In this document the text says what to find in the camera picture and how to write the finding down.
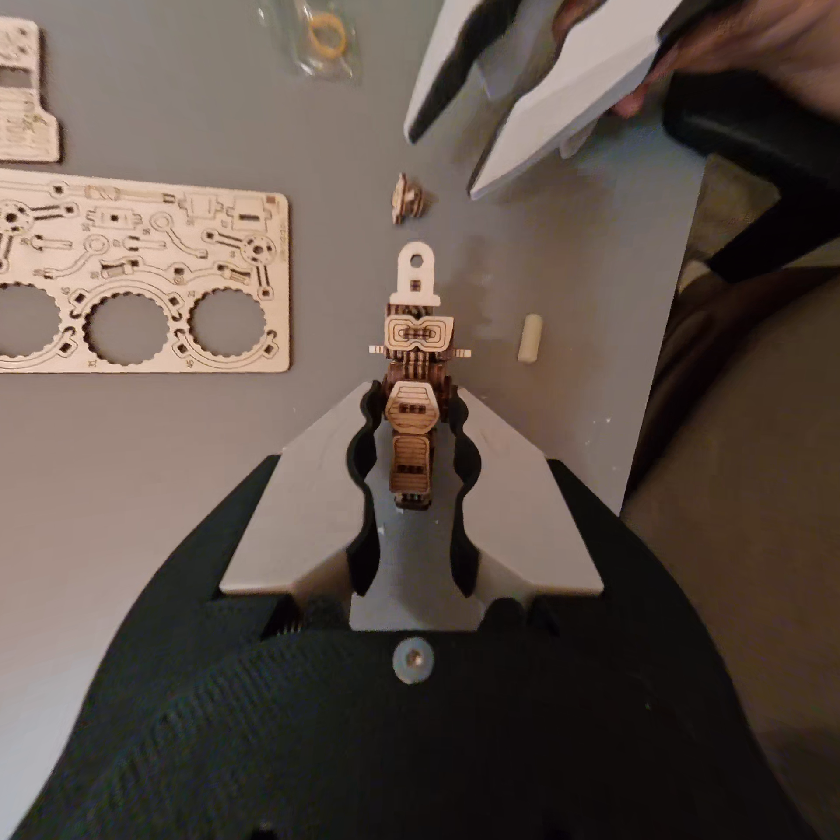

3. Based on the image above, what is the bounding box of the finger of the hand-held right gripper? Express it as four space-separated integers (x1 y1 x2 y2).
402 0 559 145
467 0 686 201

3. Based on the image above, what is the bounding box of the small wooden gear assembly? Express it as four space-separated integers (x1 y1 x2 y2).
392 172 429 226

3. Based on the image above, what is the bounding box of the yellow rubber band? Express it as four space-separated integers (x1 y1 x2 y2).
308 12 348 57

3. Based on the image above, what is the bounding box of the large wooden puzzle sheet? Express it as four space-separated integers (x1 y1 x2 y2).
0 169 291 375

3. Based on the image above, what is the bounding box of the black chair armrest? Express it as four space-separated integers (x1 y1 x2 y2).
661 69 840 284

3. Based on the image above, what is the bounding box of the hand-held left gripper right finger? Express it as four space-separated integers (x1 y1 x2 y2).
451 386 605 599

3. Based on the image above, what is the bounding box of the wooden motorcycle model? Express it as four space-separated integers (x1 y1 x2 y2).
369 241 473 513

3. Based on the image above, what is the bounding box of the grey desk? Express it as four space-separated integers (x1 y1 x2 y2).
0 0 708 808

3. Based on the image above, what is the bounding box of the small wooden puzzle sheet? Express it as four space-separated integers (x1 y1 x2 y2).
0 16 63 164

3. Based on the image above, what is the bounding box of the person's brown clothing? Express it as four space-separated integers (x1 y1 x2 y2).
620 262 840 840

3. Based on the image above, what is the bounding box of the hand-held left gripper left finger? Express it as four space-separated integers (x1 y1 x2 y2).
218 379 383 599

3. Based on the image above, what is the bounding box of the person's right hand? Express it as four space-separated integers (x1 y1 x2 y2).
554 0 840 120

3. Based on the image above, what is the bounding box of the clear plastic bag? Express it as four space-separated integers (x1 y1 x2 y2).
257 0 363 83

